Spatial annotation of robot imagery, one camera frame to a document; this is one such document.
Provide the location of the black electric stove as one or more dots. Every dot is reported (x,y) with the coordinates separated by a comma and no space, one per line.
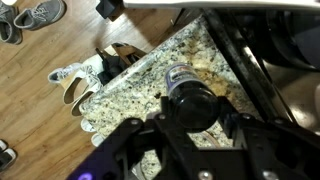
(240,60)

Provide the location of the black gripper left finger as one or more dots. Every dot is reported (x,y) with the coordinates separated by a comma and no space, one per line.
(146,150)

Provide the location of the black white shoe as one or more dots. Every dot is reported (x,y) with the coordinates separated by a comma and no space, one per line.
(6,159)
(2,145)

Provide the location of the white robot table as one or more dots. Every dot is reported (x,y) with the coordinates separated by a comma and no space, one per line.
(216,3)

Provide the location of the white sneaker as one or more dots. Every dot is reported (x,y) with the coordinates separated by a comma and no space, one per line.
(61,73)

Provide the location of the black cooking pot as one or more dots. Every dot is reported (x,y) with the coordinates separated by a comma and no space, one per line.
(293,36)

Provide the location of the black block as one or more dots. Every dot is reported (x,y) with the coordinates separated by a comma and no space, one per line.
(110,7)

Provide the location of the grey sneaker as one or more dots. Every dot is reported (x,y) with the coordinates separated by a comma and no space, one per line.
(40,15)
(8,26)

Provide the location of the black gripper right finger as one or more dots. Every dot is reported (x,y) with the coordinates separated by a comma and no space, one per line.
(280,150)

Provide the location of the small black capped spice bottle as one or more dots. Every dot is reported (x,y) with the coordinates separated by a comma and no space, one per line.
(195,106)

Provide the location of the white beige slip-on shoe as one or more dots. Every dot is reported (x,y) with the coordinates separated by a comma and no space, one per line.
(83,75)
(85,101)

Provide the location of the brown cardboard piece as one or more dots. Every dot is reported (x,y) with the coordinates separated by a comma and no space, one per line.
(128,53)

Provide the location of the small white shoe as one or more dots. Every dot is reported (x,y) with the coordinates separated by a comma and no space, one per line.
(97,140)
(87,126)

